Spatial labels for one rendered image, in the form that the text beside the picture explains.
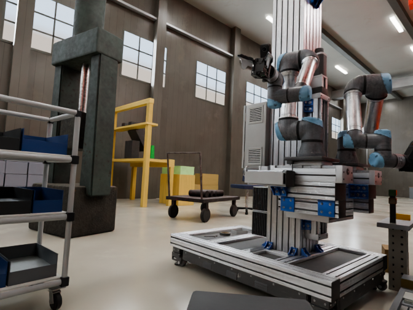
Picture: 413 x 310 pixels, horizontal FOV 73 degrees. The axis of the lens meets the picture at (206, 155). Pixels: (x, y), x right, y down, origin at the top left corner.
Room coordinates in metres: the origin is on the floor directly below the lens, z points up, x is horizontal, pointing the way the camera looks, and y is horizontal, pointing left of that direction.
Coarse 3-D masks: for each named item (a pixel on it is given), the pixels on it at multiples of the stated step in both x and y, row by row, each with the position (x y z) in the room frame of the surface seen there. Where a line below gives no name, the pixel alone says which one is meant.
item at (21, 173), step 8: (0, 160) 5.38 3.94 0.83; (8, 160) 5.18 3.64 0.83; (0, 168) 5.11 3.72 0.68; (8, 168) 5.19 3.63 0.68; (16, 168) 5.27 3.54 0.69; (24, 168) 5.35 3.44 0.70; (32, 168) 5.45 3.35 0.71; (40, 168) 5.53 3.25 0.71; (0, 176) 5.11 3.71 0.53; (8, 176) 5.20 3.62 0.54; (16, 176) 5.28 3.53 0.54; (24, 176) 5.37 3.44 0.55; (32, 176) 5.46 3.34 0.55; (40, 176) 5.55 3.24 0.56; (0, 184) 5.12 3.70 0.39; (8, 184) 5.21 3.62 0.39; (16, 184) 5.29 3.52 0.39; (24, 184) 5.38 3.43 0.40; (32, 184) 5.46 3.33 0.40
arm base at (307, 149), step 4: (304, 140) 1.56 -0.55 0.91; (308, 140) 1.55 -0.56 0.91; (312, 140) 1.54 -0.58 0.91; (316, 140) 1.53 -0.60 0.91; (320, 140) 1.54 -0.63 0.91; (304, 144) 1.56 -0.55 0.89; (308, 144) 1.55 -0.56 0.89; (312, 144) 1.53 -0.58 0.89; (316, 144) 1.53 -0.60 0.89; (320, 144) 1.54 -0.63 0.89; (300, 148) 1.60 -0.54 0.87; (304, 148) 1.55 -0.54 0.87; (308, 148) 1.54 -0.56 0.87; (312, 148) 1.53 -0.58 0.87; (316, 148) 1.53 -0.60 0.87; (320, 148) 1.53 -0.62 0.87; (300, 152) 1.60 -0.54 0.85; (304, 152) 1.55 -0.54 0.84; (308, 152) 1.53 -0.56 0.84; (312, 152) 1.52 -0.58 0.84; (316, 152) 1.53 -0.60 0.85; (320, 152) 1.52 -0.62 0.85; (324, 152) 1.54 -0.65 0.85; (324, 156) 1.54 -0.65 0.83
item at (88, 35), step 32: (96, 0) 3.21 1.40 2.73; (96, 32) 2.96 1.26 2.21; (64, 64) 3.35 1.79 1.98; (96, 64) 3.01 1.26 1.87; (64, 96) 3.41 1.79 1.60; (96, 96) 3.00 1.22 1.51; (64, 128) 3.25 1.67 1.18; (96, 128) 3.00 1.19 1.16; (96, 160) 3.02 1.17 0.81; (64, 192) 2.93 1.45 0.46; (96, 192) 3.04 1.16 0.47; (32, 224) 3.22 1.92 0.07; (64, 224) 2.91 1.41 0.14; (96, 224) 3.16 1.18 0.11
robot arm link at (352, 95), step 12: (348, 84) 1.60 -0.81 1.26; (360, 84) 1.56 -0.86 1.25; (348, 96) 1.57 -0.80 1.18; (360, 96) 1.58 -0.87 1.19; (348, 108) 1.54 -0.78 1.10; (360, 108) 1.53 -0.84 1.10; (348, 120) 1.51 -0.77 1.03; (360, 120) 1.49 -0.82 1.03; (348, 132) 1.48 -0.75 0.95; (360, 132) 1.46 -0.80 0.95; (348, 144) 1.46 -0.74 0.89; (360, 144) 1.44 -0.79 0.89
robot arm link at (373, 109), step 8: (368, 80) 1.55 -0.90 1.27; (376, 80) 1.53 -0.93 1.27; (384, 80) 1.52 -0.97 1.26; (368, 88) 1.56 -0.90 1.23; (376, 88) 1.54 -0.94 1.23; (384, 88) 1.53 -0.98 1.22; (368, 96) 1.61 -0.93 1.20; (376, 96) 1.58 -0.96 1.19; (384, 96) 1.58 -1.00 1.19; (368, 104) 1.66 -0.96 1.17; (376, 104) 1.63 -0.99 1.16; (368, 112) 1.70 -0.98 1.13; (376, 112) 1.67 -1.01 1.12; (368, 120) 1.73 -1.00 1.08; (376, 120) 1.71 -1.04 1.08; (368, 128) 1.77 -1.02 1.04; (376, 128) 1.75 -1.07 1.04
